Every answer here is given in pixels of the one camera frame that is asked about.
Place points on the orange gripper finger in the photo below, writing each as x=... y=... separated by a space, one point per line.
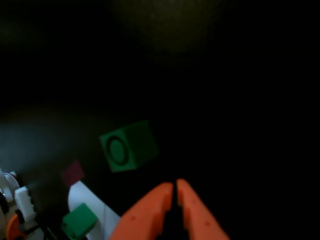
x=197 y=217
x=145 y=215

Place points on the dark red cube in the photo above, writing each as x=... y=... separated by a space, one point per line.
x=73 y=173

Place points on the white paper grid sheet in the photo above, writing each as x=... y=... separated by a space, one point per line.
x=82 y=193

